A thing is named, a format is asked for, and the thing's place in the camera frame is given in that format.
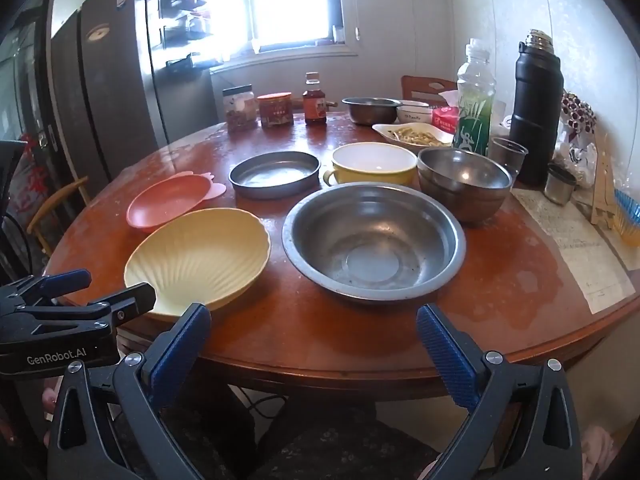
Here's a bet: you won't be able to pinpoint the clear snack jar black lid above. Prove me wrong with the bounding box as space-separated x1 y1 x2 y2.
222 84 260 133

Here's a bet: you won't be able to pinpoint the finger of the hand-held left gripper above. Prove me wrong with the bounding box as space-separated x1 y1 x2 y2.
0 282 157 343
0 269 92 311

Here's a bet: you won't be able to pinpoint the red tissue pack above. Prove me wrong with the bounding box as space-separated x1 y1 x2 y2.
431 89 463 134

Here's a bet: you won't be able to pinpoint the red jar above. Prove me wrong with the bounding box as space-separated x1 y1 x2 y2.
257 92 295 129

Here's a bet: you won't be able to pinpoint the patterned plastic bag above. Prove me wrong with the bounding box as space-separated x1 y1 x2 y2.
547 89 601 191

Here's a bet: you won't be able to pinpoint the round steel pan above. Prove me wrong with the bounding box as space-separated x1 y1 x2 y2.
229 150 321 201

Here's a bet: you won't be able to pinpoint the blue ribbed liners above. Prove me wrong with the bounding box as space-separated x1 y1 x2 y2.
612 189 640 247

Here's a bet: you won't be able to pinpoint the dark floral pants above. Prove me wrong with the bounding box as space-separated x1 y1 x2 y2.
165 400 441 480

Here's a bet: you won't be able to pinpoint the coral pink plate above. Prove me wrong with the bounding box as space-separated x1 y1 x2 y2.
126 171 228 233

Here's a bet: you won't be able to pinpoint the yellow ribbed plate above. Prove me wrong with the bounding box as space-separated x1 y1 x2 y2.
123 208 272 323

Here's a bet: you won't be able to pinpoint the wooden frame chair brown seat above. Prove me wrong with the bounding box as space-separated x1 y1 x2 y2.
26 176 91 256

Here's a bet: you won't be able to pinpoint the yellow handled bowl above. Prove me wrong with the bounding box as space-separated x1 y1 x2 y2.
322 142 418 188

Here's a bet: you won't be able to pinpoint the yellowish shredded food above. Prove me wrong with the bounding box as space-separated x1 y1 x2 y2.
390 127 446 147

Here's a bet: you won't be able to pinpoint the printed paper sheet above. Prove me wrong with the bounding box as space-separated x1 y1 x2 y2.
510 187 636 313

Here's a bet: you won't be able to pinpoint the amber sauce bottle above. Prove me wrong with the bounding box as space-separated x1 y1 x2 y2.
302 72 328 127

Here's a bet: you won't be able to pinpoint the steel bowl with wide rim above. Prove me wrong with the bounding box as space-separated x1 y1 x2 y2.
341 96 403 126

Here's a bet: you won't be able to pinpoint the pink cloth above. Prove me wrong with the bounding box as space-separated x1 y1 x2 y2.
582 425 621 480

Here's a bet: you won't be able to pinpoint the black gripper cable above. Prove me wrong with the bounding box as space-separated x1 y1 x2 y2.
2 212 35 277

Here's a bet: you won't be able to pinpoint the grey refrigerator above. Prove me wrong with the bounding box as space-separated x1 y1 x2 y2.
47 0 171 181

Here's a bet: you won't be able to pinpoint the person's left hand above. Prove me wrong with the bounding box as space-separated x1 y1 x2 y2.
41 385 60 423

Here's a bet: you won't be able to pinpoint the green-labelled plastic bottle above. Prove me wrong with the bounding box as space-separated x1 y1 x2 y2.
452 38 497 157

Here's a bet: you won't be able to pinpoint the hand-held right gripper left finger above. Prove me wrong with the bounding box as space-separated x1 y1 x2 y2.
47 302 213 480

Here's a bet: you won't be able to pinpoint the large steel basin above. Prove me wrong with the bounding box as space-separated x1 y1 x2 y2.
281 181 468 306

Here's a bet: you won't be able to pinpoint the black thermos flask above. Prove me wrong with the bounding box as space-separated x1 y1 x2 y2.
507 29 566 187

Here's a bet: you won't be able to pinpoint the white boat-shaped dish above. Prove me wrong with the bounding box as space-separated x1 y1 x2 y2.
371 122 456 153

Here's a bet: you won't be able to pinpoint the clear plastic cup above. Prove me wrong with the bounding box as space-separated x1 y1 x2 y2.
487 136 529 181

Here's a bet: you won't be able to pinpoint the small steel cup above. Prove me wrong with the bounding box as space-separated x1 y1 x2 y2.
544 162 578 206

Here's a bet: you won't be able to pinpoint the small steel bowl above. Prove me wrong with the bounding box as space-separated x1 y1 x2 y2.
417 147 513 197
421 185 510 225

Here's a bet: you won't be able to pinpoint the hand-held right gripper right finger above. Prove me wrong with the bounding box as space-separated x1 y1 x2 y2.
416 304 583 480

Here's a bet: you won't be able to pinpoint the white ceramic bowl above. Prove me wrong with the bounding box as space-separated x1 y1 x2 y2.
396 100 433 123

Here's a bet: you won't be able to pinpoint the bright window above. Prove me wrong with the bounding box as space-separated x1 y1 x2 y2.
240 0 361 56

